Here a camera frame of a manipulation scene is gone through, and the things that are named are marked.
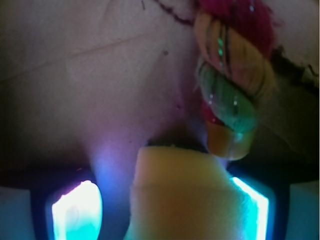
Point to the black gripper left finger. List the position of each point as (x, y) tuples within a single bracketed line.
[(66, 206)]

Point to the multicolour twisted rope toy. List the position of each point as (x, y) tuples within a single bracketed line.
[(234, 73)]

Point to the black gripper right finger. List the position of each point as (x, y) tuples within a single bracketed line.
[(268, 208)]

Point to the brown paper bag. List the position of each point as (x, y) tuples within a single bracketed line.
[(87, 83)]

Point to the yellow sponge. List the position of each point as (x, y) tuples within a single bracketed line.
[(183, 194)]

